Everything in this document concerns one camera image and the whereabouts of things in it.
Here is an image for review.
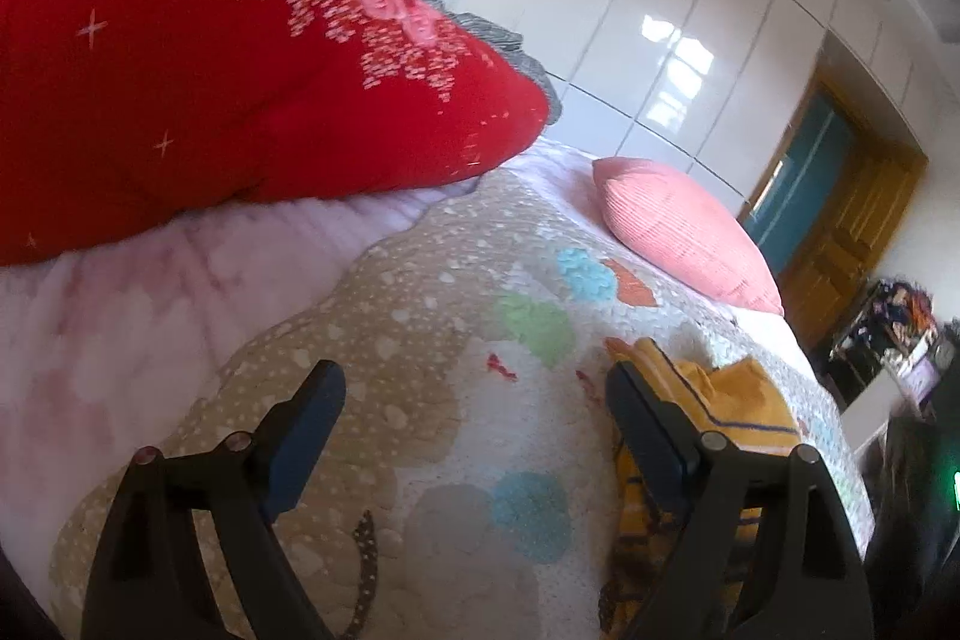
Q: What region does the yellow striped knit sweater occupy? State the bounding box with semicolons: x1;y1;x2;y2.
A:
599;338;800;638

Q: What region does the white tv cabinet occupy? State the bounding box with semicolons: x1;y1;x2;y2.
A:
841;356;940;463

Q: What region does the pale pink bed sheet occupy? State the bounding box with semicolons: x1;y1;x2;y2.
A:
2;188;443;611

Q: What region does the small desk clock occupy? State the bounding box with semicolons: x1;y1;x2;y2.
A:
931;335;958;375

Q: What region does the cluttered dark shelf rack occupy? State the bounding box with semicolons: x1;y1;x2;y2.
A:
825;278;939;408

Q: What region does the patterned quilted bedspread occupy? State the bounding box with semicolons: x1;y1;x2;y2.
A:
47;166;875;640

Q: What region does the pink pillow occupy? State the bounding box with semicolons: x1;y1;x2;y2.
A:
592;158;784;315

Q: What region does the brown wooden door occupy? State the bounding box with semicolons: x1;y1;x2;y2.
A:
740;65;928;351

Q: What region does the red floral quilt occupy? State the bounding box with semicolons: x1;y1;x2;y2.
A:
2;0;550;265

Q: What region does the white glossy wardrobe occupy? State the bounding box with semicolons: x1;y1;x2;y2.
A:
457;0;937;211

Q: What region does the grey checked cloth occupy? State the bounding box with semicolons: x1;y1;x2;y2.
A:
423;0;563;125

